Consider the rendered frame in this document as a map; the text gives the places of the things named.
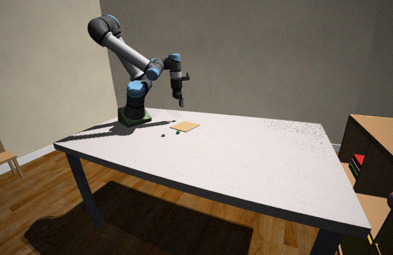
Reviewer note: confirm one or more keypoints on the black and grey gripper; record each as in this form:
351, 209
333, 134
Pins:
176, 85

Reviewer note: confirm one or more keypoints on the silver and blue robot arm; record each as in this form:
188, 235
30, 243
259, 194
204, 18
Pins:
104, 31

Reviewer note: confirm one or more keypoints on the tan flat mat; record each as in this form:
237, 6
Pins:
185, 126

